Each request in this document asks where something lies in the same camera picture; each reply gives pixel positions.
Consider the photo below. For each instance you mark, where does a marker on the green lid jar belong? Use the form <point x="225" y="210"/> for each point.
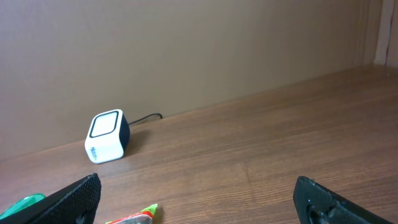
<point x="22" y="204"/>

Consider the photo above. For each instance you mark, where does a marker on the white barcode scanner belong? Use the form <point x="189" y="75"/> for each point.
<point x="108" y="137"/>

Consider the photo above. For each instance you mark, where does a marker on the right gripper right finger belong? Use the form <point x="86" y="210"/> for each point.
<point x="315" y="203"/>

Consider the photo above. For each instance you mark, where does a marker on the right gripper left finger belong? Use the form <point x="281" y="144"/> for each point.
<point x="76" y="203"/>

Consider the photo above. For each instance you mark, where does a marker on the green snack bag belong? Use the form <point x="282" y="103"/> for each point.
<point x="145" y="216"/>

